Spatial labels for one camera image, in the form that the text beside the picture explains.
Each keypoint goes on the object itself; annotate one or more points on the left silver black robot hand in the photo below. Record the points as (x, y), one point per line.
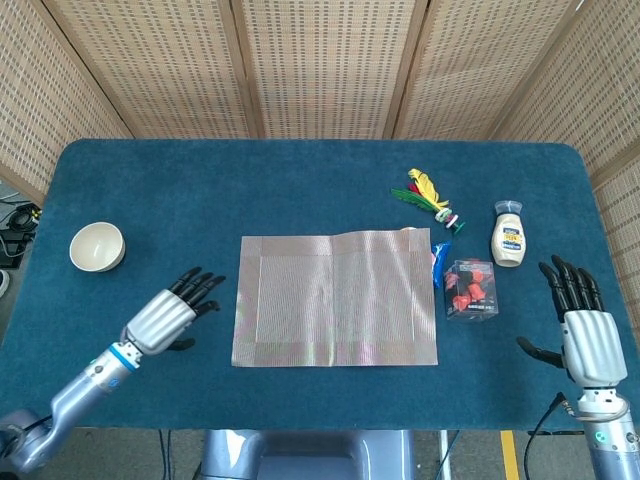
(160, 320)

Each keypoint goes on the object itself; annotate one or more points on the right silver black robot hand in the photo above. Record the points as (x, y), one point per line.
(592, 345)

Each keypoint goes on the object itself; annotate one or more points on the white bowl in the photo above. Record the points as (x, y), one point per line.
(97, 247)

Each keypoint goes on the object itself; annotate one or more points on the beige woven placemat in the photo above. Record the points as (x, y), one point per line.
(335, 300)

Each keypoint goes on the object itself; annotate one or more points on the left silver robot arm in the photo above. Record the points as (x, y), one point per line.
(80, 395)

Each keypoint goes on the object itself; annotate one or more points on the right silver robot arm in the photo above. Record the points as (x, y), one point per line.
(610, 440)

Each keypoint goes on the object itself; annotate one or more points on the mayonnaise squeeze bottle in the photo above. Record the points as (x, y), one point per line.
(509, 240)

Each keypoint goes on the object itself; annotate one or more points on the clear box with red toys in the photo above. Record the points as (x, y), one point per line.
(470, 290)

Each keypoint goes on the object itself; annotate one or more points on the blue table cloth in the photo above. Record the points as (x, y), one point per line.
(275, 190)

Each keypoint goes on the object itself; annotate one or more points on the blue cookie packet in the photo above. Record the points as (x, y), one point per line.
(441, 255)

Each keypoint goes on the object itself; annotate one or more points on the metal table leg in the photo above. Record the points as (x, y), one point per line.
(444, 455)

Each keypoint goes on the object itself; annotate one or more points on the grey robot torso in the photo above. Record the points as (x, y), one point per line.
(300, 455)

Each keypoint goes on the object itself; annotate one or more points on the colourful feather shuttlecock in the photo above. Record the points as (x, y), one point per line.
(425, 190)

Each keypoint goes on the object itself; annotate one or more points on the woven wooden folding screen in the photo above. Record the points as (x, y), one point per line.
(325, 65)

